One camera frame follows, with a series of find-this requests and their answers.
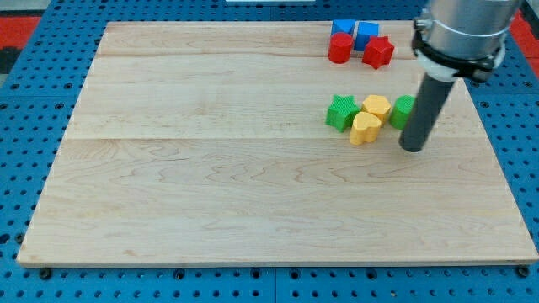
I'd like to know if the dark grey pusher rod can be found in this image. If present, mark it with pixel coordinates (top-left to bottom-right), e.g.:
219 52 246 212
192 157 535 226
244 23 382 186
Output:
399 74 454 152

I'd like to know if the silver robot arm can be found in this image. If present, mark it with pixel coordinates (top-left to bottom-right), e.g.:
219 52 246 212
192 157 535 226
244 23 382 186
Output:
412 0 522 82

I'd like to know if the light wooden board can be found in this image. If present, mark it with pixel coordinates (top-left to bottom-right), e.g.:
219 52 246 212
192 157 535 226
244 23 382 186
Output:
17 21 538 268

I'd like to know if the blue triangle block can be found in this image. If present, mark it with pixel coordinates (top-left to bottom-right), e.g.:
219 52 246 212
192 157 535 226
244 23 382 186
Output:
330 19 356 36

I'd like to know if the yellow hexagon block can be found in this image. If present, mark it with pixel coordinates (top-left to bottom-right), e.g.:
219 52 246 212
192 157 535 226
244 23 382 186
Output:
361 95 392 125

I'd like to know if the red star block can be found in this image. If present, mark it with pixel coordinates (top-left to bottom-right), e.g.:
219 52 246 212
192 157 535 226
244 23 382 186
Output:
361 36 395 69

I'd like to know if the green cylinder block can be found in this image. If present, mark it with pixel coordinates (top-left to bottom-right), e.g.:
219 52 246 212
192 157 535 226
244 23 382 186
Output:
389 95 415 130

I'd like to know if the green star block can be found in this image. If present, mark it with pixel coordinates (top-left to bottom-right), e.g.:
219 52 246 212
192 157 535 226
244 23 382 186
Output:
325 94 360 132

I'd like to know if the blue cube block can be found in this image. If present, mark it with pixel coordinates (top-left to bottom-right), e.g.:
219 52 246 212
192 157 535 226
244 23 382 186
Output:
353 21 379 51

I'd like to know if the red cylinder block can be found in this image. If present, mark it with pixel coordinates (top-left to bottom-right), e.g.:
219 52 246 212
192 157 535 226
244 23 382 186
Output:
328 32 354 64

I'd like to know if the yellow heart block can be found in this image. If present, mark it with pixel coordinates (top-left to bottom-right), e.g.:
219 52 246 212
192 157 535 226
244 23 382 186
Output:
349 111 382 146

